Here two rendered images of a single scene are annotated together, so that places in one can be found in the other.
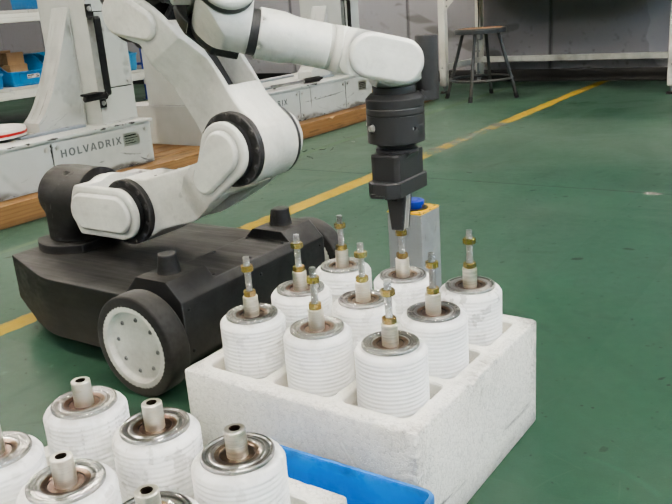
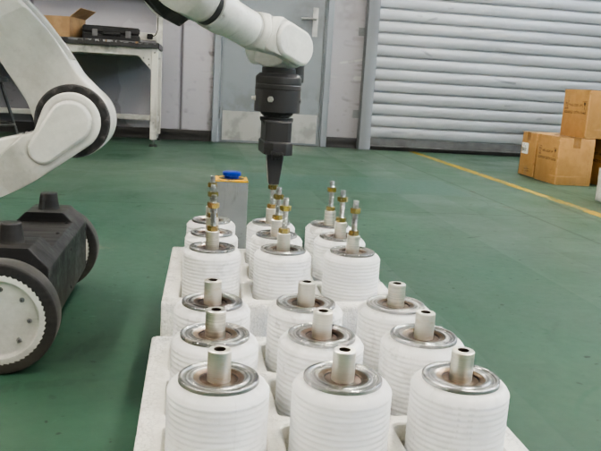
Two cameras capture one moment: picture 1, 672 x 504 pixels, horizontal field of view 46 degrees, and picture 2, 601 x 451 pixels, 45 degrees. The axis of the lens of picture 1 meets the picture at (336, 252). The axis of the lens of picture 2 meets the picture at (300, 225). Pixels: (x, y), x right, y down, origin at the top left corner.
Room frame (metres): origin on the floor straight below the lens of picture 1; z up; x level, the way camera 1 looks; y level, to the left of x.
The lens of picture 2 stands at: (0.14, 0.83, 0.52)
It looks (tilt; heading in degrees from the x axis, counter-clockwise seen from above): 11 degrees down; 316
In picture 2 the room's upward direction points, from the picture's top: 3 degrees clockwise
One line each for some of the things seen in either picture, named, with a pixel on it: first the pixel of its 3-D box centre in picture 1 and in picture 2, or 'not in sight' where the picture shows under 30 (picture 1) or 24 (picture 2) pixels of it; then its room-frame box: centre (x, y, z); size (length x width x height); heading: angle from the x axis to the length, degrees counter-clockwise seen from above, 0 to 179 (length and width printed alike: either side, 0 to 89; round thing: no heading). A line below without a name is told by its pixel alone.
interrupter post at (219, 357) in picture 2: not in sight; (219, 365); (0.64, 0.44, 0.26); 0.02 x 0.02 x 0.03
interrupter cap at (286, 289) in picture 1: (300, 288); (211, 233); (1.17, 0.06, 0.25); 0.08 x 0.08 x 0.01
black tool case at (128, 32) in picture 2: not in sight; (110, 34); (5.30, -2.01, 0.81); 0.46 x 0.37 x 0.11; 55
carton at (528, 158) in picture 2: not in sight; (547, 154); (2.59, -3.87, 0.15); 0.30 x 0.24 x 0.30; 54
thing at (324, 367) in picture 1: (322, 387); (280, 302); (1.00, 0.03, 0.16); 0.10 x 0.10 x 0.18
